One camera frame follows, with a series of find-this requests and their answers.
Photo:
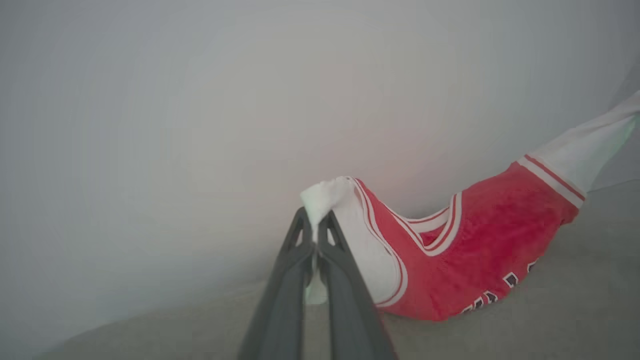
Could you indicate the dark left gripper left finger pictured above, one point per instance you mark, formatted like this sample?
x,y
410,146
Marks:
x,y
280,310

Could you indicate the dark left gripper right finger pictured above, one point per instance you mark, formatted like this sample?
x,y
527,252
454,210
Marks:
x,y
352,315

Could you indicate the red and white basketball jersey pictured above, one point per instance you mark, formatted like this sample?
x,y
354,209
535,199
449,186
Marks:
x,y
480,240

